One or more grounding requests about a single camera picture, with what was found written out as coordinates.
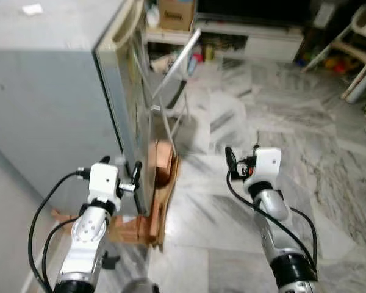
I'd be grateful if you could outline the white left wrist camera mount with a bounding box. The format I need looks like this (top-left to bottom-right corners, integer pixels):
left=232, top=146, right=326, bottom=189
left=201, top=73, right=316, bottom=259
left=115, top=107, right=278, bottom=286
left=87, top=162, right=120, bottom=205

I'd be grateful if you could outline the grey robot left leg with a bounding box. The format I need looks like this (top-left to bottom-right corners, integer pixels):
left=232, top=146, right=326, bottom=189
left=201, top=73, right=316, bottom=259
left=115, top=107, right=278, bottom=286
left=119, top=278, right=160, bottom=293

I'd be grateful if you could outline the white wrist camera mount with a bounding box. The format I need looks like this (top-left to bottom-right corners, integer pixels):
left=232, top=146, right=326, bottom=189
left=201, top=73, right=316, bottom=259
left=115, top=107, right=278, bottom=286
left=87, top=162, right=120, bottom=205
left=250, top=146, right=282, bottom=184

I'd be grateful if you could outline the white plastic bottle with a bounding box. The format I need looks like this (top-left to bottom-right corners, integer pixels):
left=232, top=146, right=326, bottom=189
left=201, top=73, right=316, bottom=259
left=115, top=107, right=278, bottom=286
left=145, top=3, right=159, bottom=28

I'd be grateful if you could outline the brown cardboard box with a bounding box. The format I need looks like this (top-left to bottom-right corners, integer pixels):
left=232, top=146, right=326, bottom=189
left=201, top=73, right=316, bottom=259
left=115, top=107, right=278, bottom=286
left=157, top=0, right=197, bottom=31

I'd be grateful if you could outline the white wooden high chair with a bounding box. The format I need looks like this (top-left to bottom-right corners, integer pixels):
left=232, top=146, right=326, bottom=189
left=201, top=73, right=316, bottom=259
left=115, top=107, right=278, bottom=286
left=305, top=3, right=366, bottom=103

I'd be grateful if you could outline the white television cabinet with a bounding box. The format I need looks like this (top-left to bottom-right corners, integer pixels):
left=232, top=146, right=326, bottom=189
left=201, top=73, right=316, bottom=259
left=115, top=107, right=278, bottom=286
left=145, top=18, right=306, bottom=65

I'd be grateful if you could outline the black television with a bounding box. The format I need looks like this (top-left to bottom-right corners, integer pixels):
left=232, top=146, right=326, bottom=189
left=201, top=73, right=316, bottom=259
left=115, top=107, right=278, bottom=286
left=195, top=0, right=312, bottom=28

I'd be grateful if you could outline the wooden fridge stand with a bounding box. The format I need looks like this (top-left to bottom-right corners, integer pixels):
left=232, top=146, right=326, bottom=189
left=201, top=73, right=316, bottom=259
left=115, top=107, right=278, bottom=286
left=52, top=139, right=181, bottom=248

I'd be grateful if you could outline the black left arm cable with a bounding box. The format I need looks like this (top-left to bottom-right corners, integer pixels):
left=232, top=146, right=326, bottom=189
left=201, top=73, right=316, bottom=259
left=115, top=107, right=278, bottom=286
left=41, top=215, right=83, bottom=291
left=28, top=170, right=89, bottom=293

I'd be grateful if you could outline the cream fridge door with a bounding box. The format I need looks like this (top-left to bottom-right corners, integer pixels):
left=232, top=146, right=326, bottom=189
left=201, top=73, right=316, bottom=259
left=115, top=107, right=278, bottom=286
left=95, top=0, right=158, bottom=215

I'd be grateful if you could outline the small grey fridge body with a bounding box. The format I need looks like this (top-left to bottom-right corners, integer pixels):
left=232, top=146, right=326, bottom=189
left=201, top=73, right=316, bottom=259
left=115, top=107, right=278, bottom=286
left=0, top=0, right=141, bottom=215

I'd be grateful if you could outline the white paper scrap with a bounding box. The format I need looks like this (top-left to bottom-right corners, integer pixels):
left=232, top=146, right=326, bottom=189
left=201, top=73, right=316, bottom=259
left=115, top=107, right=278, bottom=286
left=21, top=4, right=45, bottom=16

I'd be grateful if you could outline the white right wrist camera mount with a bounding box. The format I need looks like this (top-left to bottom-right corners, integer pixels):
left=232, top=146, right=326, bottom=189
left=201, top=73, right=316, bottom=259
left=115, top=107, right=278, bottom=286
left=250, top=146, right=282, bottom=184

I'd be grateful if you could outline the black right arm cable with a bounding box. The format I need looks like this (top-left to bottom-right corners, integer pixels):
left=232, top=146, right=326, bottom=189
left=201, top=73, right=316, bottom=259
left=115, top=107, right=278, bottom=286
left=226, top=174, right=319, bottom=275
left=289, top=206, right=319, bottom=269

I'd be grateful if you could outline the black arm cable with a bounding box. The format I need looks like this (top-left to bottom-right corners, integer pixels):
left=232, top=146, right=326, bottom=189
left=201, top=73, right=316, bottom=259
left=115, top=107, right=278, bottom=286
left=226, top=174, right=319, bottom=275
left=28, top=170, right=89, bottom=293
left=41, top=215, right=83, bottom=291
left=289, top=206, right=319, bottom=269

